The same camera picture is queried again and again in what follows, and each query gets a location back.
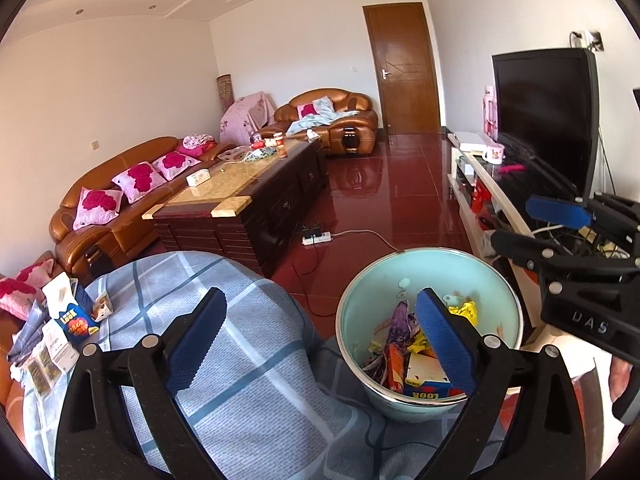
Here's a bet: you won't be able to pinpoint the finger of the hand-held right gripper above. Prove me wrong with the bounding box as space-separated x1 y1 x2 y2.
490 229 640 283
525 191 640 248

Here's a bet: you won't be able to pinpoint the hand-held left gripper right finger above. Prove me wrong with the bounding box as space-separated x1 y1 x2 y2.
415 287 587 480

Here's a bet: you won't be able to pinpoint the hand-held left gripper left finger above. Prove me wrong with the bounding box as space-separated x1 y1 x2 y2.
56 286 228 480

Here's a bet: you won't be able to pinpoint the mint green trash bin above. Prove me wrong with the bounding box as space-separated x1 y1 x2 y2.
335 247 525 423

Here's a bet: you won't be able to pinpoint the person's right hand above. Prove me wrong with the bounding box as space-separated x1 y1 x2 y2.
608 359 633 405

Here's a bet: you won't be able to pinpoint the purple foil wrapper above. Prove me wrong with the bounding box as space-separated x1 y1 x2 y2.
390 300 419 347

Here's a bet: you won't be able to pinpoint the orange snack wrapper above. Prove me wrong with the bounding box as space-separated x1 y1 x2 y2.
382 345 406 394

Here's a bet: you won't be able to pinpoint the beige TV stand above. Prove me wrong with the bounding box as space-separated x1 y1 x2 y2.
446 131 640 386

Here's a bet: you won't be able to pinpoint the black television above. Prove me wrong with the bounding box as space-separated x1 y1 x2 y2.
491 47 601 201

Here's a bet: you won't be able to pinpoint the small snack packet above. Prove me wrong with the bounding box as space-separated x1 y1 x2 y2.
91 290 113 322

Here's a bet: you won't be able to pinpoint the white set-top box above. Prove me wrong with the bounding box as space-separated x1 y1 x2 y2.
452 131 496 152

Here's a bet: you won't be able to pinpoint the pink package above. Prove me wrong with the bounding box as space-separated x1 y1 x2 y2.
481 85 499 141

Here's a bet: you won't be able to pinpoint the upright blue white milk carton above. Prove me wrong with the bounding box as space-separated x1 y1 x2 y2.
41 275 101 347

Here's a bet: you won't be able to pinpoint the brown leather three-seat sofa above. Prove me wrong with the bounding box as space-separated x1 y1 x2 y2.
48 136 236 288

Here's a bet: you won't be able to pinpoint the white rectangular box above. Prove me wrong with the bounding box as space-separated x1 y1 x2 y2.
41 319 79 375

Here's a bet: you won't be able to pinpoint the seaweed snack packet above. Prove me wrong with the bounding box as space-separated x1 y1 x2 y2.
25 355 55 396
35 347 66 386

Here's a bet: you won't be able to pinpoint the dark wooden coffee table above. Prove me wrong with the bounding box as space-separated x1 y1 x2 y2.
141 137 328 278

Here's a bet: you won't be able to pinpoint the folded blue plaid bedsheet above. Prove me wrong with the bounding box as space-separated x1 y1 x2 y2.
6 305 48 378

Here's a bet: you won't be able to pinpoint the brown leather chaise sofa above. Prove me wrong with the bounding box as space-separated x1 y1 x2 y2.
0 251 61 411

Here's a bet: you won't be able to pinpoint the brown leather armchair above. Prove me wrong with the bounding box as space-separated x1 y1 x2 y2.
274 88 379 157

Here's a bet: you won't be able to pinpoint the folded pink blanket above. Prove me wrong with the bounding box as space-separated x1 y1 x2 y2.
179 133 218 157

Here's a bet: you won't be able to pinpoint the brown wooden door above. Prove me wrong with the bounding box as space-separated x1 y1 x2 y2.
362 2 442 136

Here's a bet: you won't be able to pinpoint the pink floral cloth cover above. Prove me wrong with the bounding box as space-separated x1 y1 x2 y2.
220 91 276 146

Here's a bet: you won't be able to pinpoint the light blue clothes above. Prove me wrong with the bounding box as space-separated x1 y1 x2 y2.
285 97 361 136

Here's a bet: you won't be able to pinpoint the tangle of cables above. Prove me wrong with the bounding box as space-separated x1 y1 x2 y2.
530 225 631 261

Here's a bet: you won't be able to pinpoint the black cable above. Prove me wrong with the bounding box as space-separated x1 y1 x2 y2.
292 245 341 318

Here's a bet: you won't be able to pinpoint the white power cable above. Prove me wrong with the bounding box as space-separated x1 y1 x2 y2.
327 229 403 253

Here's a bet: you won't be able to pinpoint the wall socket with plugs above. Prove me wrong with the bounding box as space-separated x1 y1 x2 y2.
570 30 603 51

